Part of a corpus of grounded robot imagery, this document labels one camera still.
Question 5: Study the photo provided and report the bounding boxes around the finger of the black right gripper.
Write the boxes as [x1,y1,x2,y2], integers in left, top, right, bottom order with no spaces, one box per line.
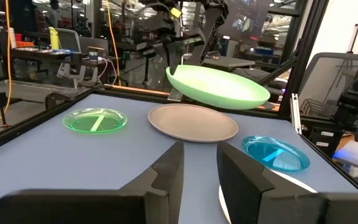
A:
[166,40,186,75]
[152,42,170,68]

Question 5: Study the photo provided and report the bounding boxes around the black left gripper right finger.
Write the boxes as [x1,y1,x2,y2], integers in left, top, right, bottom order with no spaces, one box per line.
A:
[216,142,358,224]

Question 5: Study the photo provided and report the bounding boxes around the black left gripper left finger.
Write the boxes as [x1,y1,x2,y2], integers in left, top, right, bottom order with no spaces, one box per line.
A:
[0,141,185,224]

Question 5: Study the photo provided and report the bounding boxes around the white plastic plate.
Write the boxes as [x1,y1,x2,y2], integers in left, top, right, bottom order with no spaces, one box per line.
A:
[218,169,318,224]

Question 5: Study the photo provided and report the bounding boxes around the small transparent blue plate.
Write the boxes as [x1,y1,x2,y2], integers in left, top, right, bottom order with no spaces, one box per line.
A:
[241,134,311,172]

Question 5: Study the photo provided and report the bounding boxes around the large opaque green plate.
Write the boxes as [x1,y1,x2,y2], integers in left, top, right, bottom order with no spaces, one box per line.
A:
[165,64,272,111]

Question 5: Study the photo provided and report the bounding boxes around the small transparent green plate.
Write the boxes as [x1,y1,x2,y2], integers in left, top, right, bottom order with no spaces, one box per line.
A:
[62,107,129,135]

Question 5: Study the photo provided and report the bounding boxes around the grey side table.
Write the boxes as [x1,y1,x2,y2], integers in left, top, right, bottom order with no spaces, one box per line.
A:
[202,57,257,72]

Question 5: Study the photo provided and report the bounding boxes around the large grey plate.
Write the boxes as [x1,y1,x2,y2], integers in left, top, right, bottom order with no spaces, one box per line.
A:
[147,103,239,144]

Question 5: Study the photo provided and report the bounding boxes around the dark hanging screen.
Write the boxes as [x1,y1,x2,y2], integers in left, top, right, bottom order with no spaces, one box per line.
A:
[215,0,273,44]

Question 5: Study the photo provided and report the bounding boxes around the blue table mat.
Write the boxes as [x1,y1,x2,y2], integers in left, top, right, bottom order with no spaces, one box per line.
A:
[0,93,358,224]

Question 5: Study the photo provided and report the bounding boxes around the white office chair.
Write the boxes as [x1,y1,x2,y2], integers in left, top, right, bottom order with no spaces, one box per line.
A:
[53,27,90,86]

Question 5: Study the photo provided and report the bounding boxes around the black control box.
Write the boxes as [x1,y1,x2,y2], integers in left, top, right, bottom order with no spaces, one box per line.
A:
[308,126,343,158]

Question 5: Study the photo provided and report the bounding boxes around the person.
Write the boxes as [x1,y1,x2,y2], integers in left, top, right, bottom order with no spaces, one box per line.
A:
[46,0,64,29]

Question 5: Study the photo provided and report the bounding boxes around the white box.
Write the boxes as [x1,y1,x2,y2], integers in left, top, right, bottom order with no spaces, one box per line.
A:
[333,139,358,169]

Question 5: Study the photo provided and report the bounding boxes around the dark work desk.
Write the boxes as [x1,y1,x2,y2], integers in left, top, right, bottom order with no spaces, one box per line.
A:
[10,46,119,68]

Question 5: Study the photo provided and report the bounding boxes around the orange storage bin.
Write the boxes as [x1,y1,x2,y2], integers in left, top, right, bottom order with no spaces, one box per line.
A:
[14,33,36,48]

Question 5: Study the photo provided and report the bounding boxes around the grey office chair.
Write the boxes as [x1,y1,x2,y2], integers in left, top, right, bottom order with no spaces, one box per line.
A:
[298,52,358,118]

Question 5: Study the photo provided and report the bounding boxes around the silver metal bracket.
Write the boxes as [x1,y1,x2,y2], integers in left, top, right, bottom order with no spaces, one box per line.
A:
[167,88,185,103]

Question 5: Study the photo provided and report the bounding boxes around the white cable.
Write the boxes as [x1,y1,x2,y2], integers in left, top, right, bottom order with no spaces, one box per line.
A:
[97,57,118,85]

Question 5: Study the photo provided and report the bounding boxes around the silver aluminium rail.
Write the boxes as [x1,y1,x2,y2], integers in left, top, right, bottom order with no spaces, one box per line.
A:
[290,93,303,135]

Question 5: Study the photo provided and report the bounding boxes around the black rig post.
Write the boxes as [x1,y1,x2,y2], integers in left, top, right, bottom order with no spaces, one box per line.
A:
[277,0,331,119]

